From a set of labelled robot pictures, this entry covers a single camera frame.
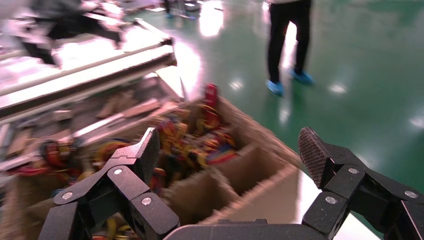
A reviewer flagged white metal frame rack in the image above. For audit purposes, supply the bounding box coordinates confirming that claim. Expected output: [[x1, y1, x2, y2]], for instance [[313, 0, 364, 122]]
[[0, 34, 178, 122]]

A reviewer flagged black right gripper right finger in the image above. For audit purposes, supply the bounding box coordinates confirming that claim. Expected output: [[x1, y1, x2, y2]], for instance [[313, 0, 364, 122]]
[[298, 126, 424, 240]]

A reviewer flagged brown cardboard divider box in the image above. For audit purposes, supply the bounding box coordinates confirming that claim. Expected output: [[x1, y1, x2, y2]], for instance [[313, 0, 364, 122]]
[[0, 96, 302, 240]]

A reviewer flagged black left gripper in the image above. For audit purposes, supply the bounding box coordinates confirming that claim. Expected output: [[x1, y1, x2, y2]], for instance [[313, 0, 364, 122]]
[[19, 4, 82, 65]]

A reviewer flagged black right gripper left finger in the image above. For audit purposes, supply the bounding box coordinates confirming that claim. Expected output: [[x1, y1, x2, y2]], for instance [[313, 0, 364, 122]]
[[38, 127, 181, 240]]

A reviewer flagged person in black trousers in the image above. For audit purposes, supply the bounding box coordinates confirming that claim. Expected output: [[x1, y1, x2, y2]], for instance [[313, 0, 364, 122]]
[[264, 0, 316, 98]]

